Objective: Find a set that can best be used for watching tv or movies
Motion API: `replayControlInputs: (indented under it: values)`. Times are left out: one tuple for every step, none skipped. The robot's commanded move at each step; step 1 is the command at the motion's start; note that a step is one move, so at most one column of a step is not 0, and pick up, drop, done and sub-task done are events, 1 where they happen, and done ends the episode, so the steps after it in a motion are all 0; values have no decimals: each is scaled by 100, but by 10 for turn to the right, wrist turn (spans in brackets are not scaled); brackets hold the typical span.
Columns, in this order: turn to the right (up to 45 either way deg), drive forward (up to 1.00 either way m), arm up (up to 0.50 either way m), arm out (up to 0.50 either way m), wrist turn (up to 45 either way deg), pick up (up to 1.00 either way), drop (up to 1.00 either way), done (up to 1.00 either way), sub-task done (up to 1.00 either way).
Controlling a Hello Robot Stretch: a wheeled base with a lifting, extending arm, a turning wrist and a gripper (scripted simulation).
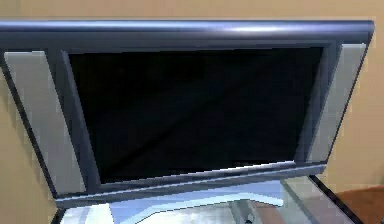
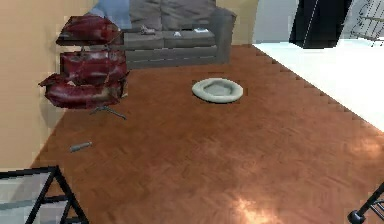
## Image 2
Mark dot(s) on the pale round pet bed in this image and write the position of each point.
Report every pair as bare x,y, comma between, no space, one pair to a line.
217,90

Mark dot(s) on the grey sofa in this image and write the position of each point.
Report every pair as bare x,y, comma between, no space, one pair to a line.
186,33

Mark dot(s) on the small grey white object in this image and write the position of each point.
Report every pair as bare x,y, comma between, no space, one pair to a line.
147,30

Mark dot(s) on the dark red leather armchair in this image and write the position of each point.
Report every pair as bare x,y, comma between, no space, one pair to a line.
90,70

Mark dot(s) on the small grey cylinder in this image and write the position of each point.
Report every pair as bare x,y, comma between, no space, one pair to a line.
80,146

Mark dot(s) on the blue cushion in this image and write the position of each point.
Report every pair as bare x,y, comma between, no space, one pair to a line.
115,10

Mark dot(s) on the black tall cabinet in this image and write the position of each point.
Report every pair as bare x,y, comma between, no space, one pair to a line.
320,23

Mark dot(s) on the black metal furniture leg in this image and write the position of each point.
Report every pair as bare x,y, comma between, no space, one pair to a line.
366,208

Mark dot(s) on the black frame glass table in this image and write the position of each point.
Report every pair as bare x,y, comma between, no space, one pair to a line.
40,196

